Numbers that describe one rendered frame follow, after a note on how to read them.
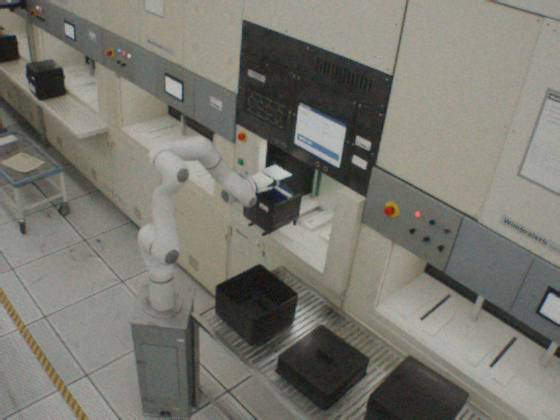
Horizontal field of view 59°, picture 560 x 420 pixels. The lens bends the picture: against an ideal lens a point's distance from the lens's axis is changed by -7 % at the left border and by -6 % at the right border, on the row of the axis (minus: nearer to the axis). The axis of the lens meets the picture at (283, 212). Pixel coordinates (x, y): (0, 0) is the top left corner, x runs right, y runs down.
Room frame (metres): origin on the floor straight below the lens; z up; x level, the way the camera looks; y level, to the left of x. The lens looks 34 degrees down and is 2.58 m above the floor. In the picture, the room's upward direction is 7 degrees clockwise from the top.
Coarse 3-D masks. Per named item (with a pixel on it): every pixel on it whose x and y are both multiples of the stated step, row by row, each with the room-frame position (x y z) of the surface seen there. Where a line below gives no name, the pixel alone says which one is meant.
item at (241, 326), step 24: (216, 288) 1.78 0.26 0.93; (240, 288) 1.90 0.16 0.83; (264, 288) 1.95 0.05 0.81; (288, 288) 1.84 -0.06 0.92; (216, 312) 1.77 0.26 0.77; (240, 312) 1.66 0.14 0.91; (264, 312) 1.82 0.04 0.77; (288, 312) 1.75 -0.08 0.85; (240, 336) 1.65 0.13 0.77; (264, 336) 1.65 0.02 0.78
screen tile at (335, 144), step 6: (324, 126) 2.12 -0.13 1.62; (330, 126) 2.10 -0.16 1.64; (330, 132) 2.10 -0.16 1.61; (336, 132) 2.08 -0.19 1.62; (342, 132) 2.06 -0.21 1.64; (324, 138) 2.12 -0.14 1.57; (330, 138) 2.09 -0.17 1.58; (336, 138) 2.07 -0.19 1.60; (330, 144) 2.09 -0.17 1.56; (336, 144) 2.07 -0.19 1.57
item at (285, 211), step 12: (276, 168) 2.33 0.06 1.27; (276, 180) 2.21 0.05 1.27; (264, 192) 2.37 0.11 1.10; (264, 204) 2.18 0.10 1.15; (276, 204) 2.15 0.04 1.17; (288, 204) 2.22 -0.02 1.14; (252, 216) 2.23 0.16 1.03; (264, 216) 2.17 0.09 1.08; (276, 216) 2.16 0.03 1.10; (288, 216) 2.23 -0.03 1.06; (264, 228) 2.17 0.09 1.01; (276, 228) 2.24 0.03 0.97
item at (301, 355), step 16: (304, 336) 1.60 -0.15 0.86; (320, 336) 1.62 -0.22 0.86; (336, 336) 1.63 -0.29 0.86; (288, 352) 1.50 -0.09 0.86; (304, 352) 1.51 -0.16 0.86; (320, 352) 1.51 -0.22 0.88; (336, 352) 1.53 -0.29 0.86; (352, 352) 1.54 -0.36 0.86; (288, 368) 1.44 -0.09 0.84; (304, 368) 1.43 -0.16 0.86; (320, 368) 1.43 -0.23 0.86; (336, 368) 1.44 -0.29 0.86; (352, 368) 1.45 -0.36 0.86; (304, 384) 1.38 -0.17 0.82; (320, 384) 1.35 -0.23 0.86; (336, 384) 1.36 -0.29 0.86; (352, 384) 1.43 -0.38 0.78; (320, 400) 1.32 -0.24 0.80; (336, 400) 1.35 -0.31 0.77
